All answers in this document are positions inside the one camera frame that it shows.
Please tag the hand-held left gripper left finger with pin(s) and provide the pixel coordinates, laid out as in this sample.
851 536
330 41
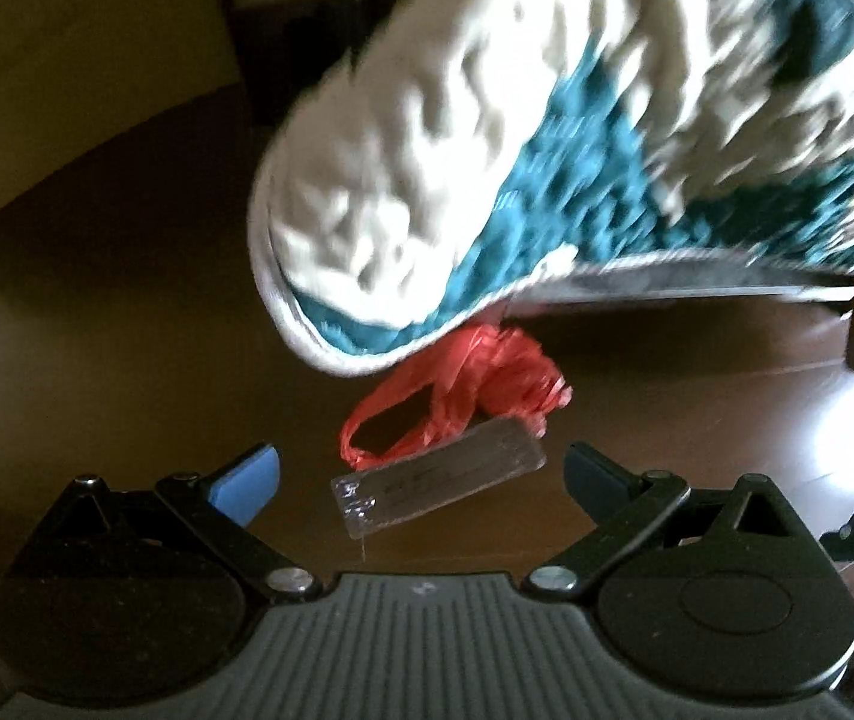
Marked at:
247 481

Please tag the red plastic bag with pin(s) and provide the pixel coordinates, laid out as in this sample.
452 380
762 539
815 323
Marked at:
509 375

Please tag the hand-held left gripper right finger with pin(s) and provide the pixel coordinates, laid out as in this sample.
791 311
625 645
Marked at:
588 481

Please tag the clear plastic tray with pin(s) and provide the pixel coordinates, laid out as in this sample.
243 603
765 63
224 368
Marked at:
434 476

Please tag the white and teal shaggy rug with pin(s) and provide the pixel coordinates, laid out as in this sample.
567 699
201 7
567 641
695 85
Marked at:
397 165

